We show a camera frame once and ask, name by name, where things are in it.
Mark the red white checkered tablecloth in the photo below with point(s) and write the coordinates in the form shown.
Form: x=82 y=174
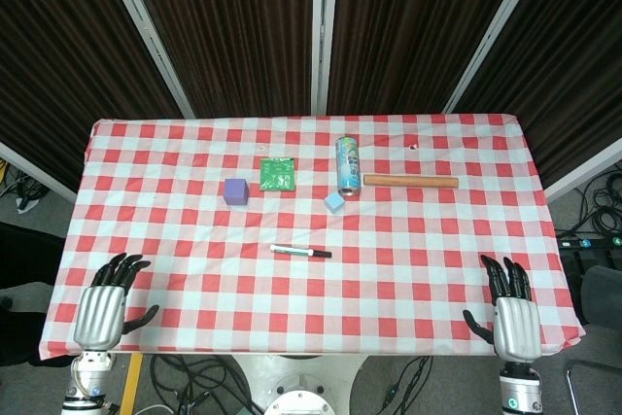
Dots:
x=311 y=298

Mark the black chair metal leg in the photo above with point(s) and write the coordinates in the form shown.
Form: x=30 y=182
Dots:
x=605 y=296

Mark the light blue drink can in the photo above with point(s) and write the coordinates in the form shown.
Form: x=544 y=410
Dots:
x=348 y=164

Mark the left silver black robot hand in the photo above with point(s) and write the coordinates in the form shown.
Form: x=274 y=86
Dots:
x=99 y=313

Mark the brown wooden stick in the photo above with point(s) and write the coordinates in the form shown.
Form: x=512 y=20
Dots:
x=410 y=182

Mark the small light blue cube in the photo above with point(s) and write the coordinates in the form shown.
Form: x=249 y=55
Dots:
x=334 y=202

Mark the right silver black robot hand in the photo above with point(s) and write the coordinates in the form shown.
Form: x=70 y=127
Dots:
x=517 y=327

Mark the green white marker pen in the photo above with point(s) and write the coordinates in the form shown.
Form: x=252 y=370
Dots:
x=291 y=250

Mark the black marker cap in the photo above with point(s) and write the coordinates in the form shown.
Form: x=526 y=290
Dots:
x=322 y=253

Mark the green snack packet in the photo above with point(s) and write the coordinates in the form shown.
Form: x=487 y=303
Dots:
x=277 y=174

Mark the purple foam cube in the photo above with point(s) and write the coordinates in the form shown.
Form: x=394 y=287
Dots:
x=235 y=191

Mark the person in black trousers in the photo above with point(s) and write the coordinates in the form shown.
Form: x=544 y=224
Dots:
x=26 y=259

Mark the brown ribbed partition panel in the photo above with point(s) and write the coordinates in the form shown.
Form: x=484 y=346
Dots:
x=58 y=60
x=413 y=31
x=233 y=31
x=563 y=75

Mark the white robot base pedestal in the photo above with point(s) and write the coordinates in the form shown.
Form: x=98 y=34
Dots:
x=299 y=386

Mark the yellow floor tape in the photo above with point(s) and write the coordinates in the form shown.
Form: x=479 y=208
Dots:
x=131 y=383

